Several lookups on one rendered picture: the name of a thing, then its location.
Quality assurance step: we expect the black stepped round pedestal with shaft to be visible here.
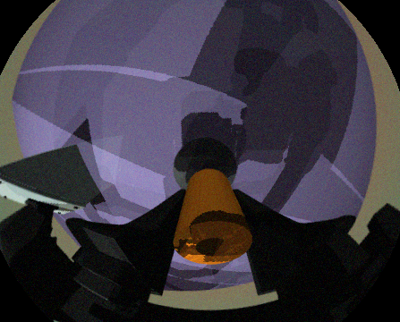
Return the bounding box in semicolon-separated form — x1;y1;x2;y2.
172;137;236;190

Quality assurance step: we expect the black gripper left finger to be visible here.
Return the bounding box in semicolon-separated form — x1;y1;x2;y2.
65;189;185;296

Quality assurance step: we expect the orange cylinder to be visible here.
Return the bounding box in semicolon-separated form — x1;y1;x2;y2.
172;169;252;265

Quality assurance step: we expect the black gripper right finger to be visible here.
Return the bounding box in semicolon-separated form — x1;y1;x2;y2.
233;190;356;296

